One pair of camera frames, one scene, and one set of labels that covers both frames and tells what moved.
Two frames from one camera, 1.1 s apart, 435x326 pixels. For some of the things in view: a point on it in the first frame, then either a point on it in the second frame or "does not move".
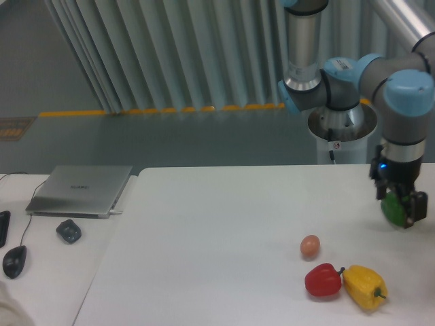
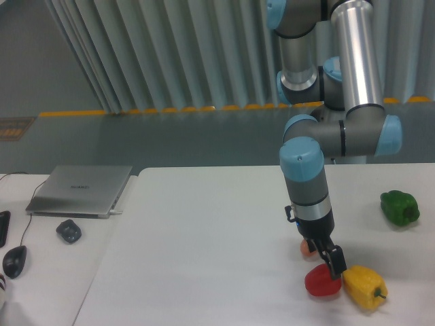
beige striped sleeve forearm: (12, 313) → (2, 281)
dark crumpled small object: (69, 231) does not move
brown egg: (310, 246) does not move
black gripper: (385, 173) → (321, 230)
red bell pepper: (323, 280) does not move
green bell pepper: (393, 208) does not move
